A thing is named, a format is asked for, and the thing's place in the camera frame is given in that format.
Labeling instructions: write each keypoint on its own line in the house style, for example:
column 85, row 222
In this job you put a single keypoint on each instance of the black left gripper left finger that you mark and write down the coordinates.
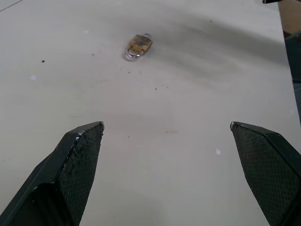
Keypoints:
column 70, row 174

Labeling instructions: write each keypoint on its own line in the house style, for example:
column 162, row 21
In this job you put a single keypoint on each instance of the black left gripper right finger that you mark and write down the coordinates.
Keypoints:
column 265, row 169

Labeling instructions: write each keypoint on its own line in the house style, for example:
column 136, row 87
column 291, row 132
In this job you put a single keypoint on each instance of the dark object beside table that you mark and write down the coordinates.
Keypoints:
column 294, row 56

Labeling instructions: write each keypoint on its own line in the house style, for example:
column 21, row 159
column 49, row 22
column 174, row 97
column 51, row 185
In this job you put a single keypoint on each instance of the brass padlock with silver shackle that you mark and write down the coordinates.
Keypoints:
column 139, row 46

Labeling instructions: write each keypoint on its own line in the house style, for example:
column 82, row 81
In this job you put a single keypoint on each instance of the black object at table edge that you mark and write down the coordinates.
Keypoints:
column 270, row 1

